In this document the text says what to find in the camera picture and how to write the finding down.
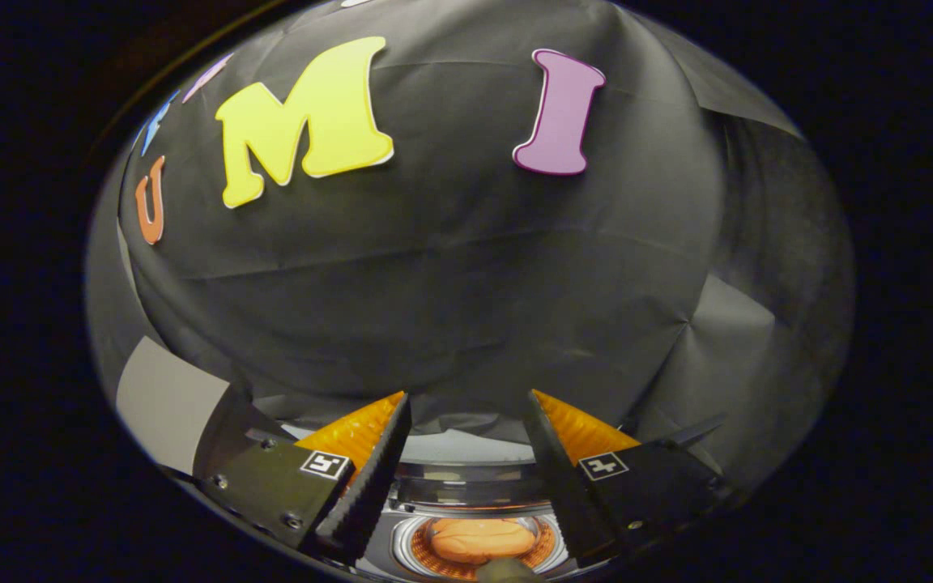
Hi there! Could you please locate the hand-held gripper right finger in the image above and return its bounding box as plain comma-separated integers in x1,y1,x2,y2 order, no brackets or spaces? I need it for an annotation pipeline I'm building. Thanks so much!
525,389,731,568

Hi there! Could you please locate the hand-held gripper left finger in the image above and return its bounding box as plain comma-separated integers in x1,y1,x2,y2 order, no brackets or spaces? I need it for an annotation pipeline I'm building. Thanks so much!
199,391,413,564

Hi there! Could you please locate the orange shirt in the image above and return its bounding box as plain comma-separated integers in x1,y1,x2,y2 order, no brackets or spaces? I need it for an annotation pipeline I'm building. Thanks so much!
426,518,536,565

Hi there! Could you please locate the grey cabinet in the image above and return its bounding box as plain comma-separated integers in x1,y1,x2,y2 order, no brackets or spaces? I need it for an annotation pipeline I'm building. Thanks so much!
114,336,293,479

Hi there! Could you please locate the black backdrop cloth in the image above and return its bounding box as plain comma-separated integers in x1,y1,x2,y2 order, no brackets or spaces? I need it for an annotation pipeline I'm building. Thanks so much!
86,0,856,503

